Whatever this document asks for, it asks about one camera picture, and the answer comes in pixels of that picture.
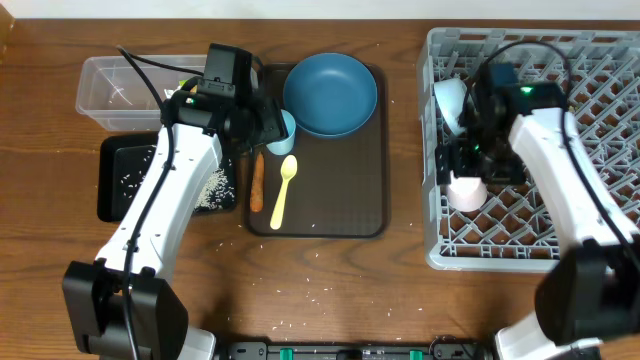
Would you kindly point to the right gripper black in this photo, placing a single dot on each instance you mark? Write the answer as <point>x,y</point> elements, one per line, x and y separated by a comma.
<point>513,171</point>

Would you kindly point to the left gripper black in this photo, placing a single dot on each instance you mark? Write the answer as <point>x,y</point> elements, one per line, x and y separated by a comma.
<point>276,129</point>

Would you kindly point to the pink plastic cup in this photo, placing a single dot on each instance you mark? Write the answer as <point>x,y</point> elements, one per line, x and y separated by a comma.
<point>466,194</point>

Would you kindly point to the light blue small bowl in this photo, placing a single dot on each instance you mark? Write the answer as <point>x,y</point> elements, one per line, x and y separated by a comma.
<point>449,95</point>

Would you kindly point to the pile of white rice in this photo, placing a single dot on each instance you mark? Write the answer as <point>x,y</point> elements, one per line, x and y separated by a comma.
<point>131,166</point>

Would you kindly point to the yellow green snack wrapper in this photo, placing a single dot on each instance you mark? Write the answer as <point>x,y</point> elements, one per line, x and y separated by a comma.
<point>169,92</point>

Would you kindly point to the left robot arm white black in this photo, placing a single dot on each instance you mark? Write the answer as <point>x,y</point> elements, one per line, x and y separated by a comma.
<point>122,305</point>

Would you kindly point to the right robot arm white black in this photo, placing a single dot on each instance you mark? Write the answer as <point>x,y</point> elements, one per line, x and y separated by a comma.
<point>592,294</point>

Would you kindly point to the grey dishwasher rack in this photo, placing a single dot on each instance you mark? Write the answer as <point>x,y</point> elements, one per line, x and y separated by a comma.
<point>512,232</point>

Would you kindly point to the black waste tray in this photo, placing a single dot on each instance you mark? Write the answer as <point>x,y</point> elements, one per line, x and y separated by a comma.
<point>108,149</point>

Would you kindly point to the clear plastic waste bin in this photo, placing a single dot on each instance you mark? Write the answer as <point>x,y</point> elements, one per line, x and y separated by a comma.
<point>112,94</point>

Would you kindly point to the light blue plastic cup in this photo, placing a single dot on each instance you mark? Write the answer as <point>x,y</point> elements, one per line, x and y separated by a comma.
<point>285,146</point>

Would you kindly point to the yellow plastic spoon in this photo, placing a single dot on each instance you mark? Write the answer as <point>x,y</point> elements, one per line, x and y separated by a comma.
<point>288,171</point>

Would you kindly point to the orange carrot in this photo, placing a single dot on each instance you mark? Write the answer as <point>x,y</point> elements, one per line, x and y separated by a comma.
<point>256,201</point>

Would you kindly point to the dark blue plate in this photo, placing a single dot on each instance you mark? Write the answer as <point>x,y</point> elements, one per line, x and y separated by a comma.
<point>330,95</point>

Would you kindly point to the brown serving tray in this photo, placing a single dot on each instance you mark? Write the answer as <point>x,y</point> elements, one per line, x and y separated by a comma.
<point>342,185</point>

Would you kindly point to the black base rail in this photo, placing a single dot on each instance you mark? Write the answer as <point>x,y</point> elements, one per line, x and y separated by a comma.
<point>441,348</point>

